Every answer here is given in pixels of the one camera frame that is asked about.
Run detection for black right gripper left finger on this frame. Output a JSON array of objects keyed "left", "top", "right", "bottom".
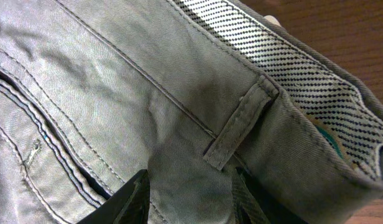
[{"left": 78, "top": 169, "right": 150, "bottom": 224}]

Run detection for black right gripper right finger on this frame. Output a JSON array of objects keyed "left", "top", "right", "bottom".
[{"left": 232, "top": 167, "right": 307, "bottom": 224}]

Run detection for grey shorts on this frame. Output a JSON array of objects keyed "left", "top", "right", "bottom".
[{"left": 0, "top": 0, "right": 383, "bottom": 223}]

